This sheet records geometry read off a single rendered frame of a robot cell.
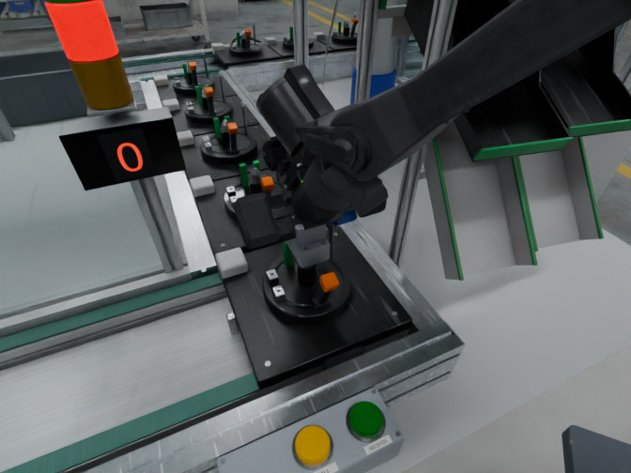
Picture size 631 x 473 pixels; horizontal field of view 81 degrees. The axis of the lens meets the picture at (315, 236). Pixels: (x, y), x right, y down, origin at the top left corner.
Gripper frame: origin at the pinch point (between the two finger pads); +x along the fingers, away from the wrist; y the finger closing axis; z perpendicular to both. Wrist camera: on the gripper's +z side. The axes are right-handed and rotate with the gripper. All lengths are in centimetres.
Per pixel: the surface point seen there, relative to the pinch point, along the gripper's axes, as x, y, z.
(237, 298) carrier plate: 12.4, 10.9, -7.0
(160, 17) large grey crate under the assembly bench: 380, -29, 380
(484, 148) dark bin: -12.9, -20.4, -0.6
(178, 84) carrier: 68, 4, 69
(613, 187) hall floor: 132, -261, -11
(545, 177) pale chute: 1.1, -44.6, -4.7
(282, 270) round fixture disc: 11.4, 2.9, -5.1
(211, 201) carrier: 29.3, 8.6, 14.7
